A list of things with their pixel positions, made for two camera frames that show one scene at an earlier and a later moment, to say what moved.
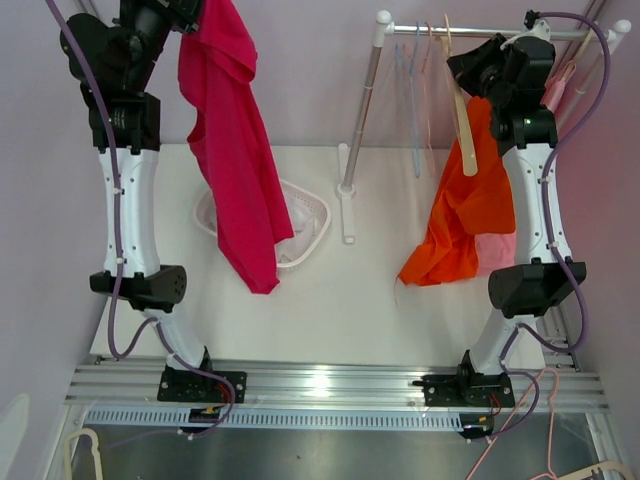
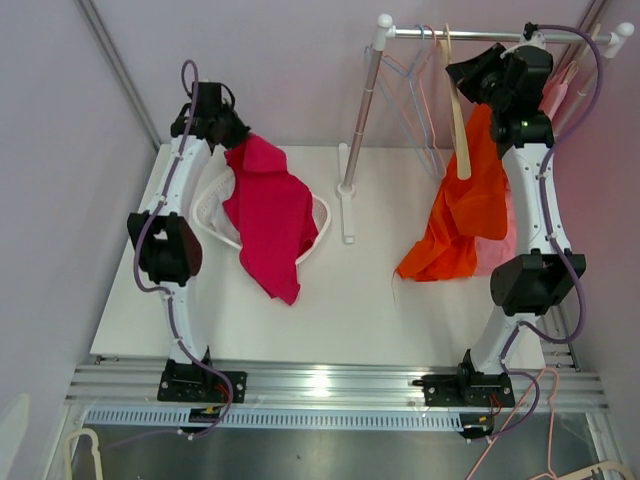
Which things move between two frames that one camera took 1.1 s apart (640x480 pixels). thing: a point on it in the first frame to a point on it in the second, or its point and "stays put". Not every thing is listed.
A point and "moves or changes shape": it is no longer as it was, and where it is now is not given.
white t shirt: (304, 217) to (209, 210)
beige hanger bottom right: (606, 466) stays put
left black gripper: (182, 14) to (240, 132)
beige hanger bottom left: (95, 451) stays put
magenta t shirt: (217, 64) moves or changes shape
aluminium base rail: (126, 380) stays put
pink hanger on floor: (550, 471) stays put
